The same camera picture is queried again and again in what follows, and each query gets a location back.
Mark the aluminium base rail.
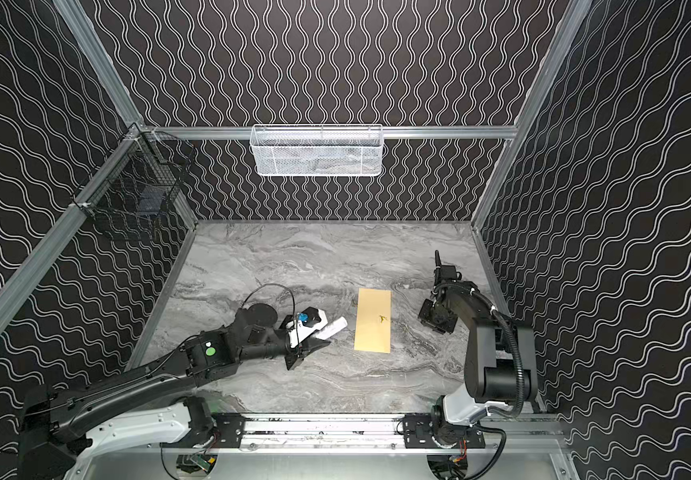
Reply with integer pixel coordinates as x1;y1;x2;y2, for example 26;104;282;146
80;411;569;454

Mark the aluminium corner post right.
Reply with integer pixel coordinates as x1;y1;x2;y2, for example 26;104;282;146
471;0;593;232

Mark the white wire basket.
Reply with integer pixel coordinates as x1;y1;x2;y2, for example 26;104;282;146
249;124;385;177

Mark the tan kraft envelope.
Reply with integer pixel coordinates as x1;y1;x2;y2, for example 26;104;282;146
355;288;391;354

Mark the black wire basket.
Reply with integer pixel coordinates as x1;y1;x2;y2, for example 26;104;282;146
80;127;196;243

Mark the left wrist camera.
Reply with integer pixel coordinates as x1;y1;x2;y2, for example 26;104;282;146
279;307;328;348

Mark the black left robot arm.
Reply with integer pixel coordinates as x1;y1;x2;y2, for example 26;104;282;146
17;303;330;479

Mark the small glue stick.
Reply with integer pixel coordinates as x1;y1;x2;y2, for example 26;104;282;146
313;317;349;340

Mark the aluminium back crossbar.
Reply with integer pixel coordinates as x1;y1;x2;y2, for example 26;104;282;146
145;125;517;141

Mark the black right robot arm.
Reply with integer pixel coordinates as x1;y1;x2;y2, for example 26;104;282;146
419;261;539;426

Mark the aluminium left side rail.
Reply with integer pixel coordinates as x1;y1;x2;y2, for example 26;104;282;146
0;124;141;336

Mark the aluminium corner post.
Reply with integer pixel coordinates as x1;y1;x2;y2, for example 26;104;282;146
53;0;144;126
471;0;593;232

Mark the aluminium corner post left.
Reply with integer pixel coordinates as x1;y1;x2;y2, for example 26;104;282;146
53;0;144;126

